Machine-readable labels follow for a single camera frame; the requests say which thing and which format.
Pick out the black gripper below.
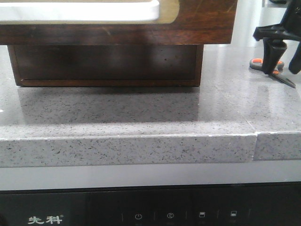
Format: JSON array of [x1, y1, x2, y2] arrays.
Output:
[[253, 0, 301, 74]]

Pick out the grey orange scissors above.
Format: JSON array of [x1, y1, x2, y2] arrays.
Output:
[[249, 58, 296, 89]]

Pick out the dark wooden drawer cabinet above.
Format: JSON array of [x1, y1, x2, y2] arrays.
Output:
[[7, 43, 204, 88]]

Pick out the lower wooden drawer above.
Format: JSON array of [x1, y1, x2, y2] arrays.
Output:
[[9, 45, 197, 80]]

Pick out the white pleated curtain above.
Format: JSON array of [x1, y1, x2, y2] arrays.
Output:
[[231, 0, 288, 47]]

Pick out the black appliance control panel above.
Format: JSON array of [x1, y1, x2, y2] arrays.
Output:
[[0, 182, 301, 226]]

